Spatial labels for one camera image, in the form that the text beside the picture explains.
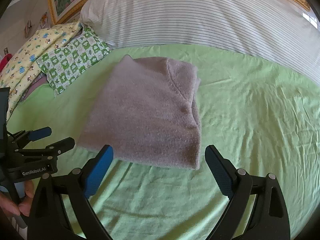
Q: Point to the person's left hand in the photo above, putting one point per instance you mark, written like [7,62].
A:
[26,195]

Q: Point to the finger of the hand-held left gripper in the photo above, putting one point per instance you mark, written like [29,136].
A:
[40,133]
[62,143]

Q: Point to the green checkered pillow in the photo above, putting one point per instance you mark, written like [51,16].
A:
[72,57]

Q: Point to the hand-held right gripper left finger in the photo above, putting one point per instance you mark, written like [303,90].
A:
[100,170]

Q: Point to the light green bed sheet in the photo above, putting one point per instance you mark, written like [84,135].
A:
[250,130]

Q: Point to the white striped duvet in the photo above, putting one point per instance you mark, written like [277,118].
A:
[200,15]

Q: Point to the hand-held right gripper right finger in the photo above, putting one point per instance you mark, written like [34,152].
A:
[221,172]

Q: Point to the mauve fleece sweater brown cuffs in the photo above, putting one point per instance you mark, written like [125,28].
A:
[145,115]

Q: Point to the pink striped cloth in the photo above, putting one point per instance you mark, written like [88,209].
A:
[37,86]

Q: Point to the bright window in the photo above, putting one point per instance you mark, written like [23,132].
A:
[311,20]

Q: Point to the red cloth item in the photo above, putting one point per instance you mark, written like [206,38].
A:
[5,60]

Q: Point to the yellow cartoon print pillow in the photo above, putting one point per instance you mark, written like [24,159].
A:
[27,60]

